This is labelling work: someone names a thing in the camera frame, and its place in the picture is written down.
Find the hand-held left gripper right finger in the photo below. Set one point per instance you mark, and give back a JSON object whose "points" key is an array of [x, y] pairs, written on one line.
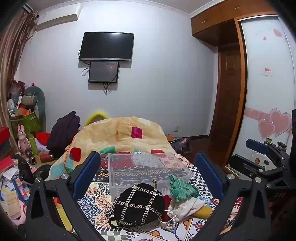
{"points": [[208, 172]]}

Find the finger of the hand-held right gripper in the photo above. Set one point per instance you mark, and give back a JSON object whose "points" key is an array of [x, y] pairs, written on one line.
{"points": [[245, 165], [255, 144]]}

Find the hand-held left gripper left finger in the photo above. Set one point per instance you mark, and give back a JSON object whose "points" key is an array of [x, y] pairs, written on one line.
{"points": [[86, 172]]}

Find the green knit cloth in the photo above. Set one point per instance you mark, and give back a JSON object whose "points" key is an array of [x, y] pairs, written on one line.
{"points": [[182, 188]]}

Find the white cloth pouch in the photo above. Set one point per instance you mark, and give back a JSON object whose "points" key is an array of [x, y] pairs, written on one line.
{"points": [[187, 207]]}

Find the red cloth pouch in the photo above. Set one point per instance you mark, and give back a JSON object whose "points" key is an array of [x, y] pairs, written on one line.
{"points": [[166, 204]]}

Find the clear plastic box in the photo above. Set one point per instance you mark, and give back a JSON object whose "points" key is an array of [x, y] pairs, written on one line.
{"points": [[143, 166]]}

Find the small pink heart decal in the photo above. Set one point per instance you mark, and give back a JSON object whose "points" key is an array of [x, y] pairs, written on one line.
{"points": [[266, 128]]}

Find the colourful patterned bedsheet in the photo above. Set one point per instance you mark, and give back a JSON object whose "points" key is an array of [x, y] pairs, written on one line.
{"points": [[99, 199]]}

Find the large pink heart decal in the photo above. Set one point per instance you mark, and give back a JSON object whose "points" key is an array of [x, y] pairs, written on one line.
{"points": [[281, 122]]}

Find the grey purple backpack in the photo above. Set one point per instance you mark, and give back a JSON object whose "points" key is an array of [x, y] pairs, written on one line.
{"points": [[182, 144]]}

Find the red thermos flask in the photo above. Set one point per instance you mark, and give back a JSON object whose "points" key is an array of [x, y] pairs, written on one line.
{"points": [[46, 158]]}

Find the yellow patchwork blanket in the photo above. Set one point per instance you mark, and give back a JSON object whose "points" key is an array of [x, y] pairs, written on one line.
{"points": [[111, 136]]}

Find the dark purple coat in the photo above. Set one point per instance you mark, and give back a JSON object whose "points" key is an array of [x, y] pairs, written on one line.
{"points": [[62, 132]]}

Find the orange notebook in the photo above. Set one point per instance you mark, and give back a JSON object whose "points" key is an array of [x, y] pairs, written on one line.
{"points": [[172, 138]]}

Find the red cloth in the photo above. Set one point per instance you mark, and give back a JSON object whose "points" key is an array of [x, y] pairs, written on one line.
{"points": [[42, 138]]}

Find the black cylinder flask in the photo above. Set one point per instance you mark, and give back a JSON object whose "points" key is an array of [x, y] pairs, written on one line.
{"points": [[31, 157]]}

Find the brown wooden door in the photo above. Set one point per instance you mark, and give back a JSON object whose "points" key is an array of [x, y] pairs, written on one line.
{"points": [[227, 92]]}

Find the green bottle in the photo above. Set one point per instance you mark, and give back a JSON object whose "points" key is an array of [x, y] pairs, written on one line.
{"points": [[34, 144]]}

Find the black plastic bag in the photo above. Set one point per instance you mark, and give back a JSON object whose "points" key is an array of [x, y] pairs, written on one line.
{"points": [[24, 170]]}

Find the pink rabbit figure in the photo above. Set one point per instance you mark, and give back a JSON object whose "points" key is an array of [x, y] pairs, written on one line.
{"points": [[22, 139]]}

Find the white notice sticker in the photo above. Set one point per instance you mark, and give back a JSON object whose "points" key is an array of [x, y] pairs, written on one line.
{"points": [[266, 71]]}

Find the green cardboard box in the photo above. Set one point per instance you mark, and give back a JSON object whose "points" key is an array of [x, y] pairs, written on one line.
{"points": [[27, 124]]}

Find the pile of papers and boxes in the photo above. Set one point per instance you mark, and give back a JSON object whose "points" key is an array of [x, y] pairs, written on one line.
{"points": [[11, 197]]}

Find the pink book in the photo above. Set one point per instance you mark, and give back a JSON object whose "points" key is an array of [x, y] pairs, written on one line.
{"points": [[6, 163]]}

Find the grey green plush toy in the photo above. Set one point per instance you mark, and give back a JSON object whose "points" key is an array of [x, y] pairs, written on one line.
{"points": [[39, 102]]}

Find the red box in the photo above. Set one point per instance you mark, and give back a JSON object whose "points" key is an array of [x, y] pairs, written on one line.
{"points": [[4, 134]]}

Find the wooden overhead cabinet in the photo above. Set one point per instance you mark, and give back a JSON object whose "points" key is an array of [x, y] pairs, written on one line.
{"points": [[212, 20]]}

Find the striped pink curtain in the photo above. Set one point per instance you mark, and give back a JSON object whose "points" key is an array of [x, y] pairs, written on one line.
{"points": [[13, 58]]}

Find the white air conditioner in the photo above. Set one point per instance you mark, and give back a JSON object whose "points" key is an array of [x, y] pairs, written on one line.
{"points": [[57, 16]]}

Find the white wall socket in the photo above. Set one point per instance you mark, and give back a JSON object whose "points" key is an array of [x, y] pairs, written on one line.
{"points": [[177, 128]]}

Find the small black wall monitor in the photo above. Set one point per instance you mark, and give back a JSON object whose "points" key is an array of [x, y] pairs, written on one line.
{"points": [[103, 71]]}

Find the black wall television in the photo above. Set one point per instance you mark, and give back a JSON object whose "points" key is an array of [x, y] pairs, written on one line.
{"points": [[106, 46]]}

